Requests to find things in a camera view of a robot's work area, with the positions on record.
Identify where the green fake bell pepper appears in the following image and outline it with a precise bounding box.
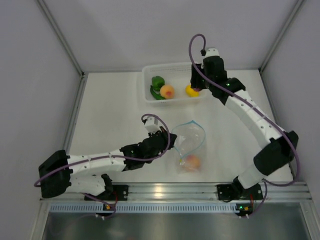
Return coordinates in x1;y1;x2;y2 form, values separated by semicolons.
151;75;165;92

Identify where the black left base bracket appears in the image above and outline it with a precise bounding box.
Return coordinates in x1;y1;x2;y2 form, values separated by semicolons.
90;184;129;202

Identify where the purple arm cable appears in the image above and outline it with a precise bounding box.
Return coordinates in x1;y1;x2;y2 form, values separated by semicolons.
188;33;301;216
33;113;172;188

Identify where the black base bracket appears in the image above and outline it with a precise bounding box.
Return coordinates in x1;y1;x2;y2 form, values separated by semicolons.
216;183;264;202
90;184;129;202

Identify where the aluminium mounting rail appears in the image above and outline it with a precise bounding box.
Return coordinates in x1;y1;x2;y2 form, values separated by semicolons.
39;181;312;202

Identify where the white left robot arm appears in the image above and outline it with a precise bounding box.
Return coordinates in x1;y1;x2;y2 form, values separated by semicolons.
35;128;177;200

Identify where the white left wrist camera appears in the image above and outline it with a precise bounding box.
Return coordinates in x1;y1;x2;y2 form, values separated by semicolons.
142;115;160;134

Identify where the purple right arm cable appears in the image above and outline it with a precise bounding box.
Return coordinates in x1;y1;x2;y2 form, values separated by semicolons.
188;33;301;216

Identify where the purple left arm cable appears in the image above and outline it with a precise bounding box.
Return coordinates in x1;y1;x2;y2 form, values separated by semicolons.
33;113;172;188

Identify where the black right base bracket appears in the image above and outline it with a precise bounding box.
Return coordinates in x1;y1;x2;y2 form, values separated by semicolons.
216;183;264;202

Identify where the white plastic basket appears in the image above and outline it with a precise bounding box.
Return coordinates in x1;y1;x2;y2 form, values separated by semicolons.
141;62;207;107

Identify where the slotted white cable duct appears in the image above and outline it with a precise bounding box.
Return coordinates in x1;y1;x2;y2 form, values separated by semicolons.
49;202;251;214

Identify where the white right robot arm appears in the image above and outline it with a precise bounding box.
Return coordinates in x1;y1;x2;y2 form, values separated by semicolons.
190;55;299;202

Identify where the green fake chili pepper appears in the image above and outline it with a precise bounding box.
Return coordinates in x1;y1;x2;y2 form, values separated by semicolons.
149;85;166;101

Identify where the fake peach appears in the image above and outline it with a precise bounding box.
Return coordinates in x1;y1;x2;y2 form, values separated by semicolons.
160;85;175;99

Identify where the clear zip top bag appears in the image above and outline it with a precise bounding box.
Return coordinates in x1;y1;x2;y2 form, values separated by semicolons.
172;120;207;174

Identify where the fake orange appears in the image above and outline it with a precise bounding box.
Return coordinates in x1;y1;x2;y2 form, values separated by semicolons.
182;154;201;172

